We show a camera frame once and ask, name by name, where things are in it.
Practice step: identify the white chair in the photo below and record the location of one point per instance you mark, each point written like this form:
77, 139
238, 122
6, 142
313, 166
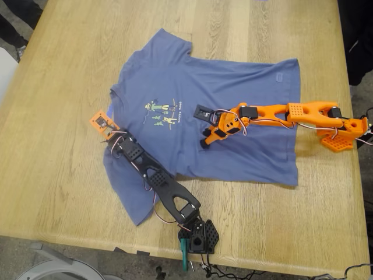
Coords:
6, 73

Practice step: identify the green table clamp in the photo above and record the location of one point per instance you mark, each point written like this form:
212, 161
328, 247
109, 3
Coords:
184, 256

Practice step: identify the dark trouser legs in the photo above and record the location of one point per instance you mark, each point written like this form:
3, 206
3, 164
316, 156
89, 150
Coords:
17, 17

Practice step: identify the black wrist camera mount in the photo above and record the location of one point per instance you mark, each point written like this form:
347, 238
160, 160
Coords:
204, 113

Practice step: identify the person in dark clothing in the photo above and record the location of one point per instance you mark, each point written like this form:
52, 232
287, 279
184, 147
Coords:
358, 35

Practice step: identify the blue tape strip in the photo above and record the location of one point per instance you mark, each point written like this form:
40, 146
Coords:
110, 108

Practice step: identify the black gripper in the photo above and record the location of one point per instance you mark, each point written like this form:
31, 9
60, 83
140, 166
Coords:
112, 144

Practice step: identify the grey sneaker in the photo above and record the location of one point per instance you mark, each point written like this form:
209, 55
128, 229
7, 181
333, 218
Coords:
21, 54

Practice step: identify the blue printed T-shirt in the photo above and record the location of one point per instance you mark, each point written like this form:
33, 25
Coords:
247, 87

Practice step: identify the grey round disc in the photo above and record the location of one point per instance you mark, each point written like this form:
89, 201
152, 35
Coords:
112, 277

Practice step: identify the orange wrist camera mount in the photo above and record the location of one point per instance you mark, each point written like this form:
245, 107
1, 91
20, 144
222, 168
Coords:
102, 122

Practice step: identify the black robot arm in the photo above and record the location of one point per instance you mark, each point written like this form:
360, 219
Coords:
175, 192

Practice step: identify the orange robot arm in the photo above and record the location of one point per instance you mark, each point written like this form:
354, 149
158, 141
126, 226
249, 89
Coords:
314, 112

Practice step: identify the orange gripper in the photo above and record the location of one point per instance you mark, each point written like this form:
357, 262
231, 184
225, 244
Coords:
212, 136

